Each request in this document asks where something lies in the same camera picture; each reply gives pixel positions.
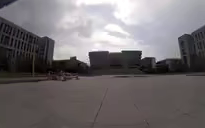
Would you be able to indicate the wide dark blocky building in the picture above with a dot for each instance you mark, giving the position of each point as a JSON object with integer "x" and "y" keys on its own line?
{"x": 115, "y": 61}

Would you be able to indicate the low dark building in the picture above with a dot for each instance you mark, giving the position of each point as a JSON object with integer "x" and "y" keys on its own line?
{"x": 70, "y": 65}

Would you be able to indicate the grey paved plaza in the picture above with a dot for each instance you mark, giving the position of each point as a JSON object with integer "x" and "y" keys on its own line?
{"x": 103, "y": 100}

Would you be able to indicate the low vehicle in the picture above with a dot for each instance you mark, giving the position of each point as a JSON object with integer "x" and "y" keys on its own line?
{"x": 61, "y": 76}

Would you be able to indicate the small dark building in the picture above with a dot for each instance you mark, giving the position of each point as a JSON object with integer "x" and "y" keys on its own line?
{"x": 148, "y": 63}

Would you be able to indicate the low pale-roofed building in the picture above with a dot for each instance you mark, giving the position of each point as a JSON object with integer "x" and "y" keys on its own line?
{"x": 170, "y": 64}

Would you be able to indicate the thin pole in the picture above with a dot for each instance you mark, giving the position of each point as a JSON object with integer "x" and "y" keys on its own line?
{"x": 33, "y": 63}

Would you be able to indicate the dark raised ground strip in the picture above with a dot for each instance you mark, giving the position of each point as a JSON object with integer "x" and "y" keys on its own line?
{"x": 13, "y": 80}

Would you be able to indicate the large building with window grid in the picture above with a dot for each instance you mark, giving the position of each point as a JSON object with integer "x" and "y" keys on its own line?
{"x": 13, "y": 41}

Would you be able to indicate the tall building with window rows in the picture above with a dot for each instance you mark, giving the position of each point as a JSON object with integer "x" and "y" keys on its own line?
{"x": 201, "y": 45}

